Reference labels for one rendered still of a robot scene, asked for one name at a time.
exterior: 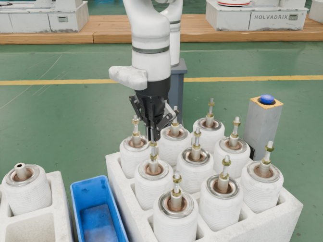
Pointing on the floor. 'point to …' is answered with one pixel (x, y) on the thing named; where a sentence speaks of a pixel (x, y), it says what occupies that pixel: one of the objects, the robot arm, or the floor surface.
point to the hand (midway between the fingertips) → (153, 133)
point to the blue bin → (96, 211)
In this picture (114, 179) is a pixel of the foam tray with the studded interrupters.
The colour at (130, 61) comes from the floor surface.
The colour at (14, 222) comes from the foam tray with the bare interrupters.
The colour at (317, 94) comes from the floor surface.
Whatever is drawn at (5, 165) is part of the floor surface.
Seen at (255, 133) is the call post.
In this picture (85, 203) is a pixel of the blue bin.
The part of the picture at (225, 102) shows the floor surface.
